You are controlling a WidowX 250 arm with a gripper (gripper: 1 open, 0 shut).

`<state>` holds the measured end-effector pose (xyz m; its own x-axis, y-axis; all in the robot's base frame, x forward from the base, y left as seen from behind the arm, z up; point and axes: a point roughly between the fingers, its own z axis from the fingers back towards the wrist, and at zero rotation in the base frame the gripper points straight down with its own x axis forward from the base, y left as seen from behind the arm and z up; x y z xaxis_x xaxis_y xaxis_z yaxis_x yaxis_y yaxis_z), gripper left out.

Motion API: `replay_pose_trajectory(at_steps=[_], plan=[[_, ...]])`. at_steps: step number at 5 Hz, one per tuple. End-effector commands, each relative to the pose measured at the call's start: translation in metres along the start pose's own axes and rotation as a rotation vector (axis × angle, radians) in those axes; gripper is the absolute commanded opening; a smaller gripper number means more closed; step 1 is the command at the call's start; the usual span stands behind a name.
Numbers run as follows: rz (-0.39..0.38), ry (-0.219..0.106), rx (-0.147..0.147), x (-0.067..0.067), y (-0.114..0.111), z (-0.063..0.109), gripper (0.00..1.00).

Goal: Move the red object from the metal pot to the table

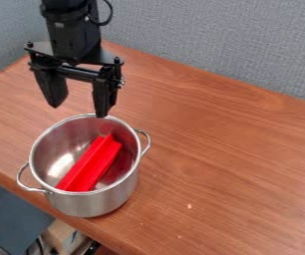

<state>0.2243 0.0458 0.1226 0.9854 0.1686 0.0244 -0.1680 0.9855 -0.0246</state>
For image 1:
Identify dark blue cabinet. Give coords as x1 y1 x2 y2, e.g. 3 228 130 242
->
0 186 54 255

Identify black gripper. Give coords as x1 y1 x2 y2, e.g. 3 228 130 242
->
23 16 123 118

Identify red block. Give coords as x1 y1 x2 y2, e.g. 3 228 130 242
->
55 134 122 192

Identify beige box under table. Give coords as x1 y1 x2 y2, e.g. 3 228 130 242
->
42 220 91 255

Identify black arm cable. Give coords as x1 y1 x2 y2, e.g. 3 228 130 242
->
86 0 114 27

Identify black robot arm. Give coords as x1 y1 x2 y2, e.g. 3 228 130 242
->
24 0 123 118

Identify shiny metal pot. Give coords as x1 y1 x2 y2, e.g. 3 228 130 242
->
20 114 152 218

